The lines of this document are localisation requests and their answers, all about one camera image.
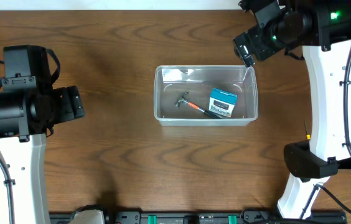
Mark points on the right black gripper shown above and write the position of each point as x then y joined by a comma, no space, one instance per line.
244,45

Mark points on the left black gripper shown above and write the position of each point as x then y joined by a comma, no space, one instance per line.
74,101

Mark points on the blue white cardboard box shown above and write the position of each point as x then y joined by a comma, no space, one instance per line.
222,102

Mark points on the small claw hammer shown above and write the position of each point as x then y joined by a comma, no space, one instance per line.
183,100

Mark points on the clear plastic container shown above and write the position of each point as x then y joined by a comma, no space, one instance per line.
199,80

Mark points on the black yellow screwdriver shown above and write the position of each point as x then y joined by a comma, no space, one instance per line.
308,136

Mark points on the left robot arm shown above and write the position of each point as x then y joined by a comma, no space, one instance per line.
30,107

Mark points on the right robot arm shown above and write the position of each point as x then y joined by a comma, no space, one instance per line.
322,28

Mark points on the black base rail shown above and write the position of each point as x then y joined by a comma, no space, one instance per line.
244,217

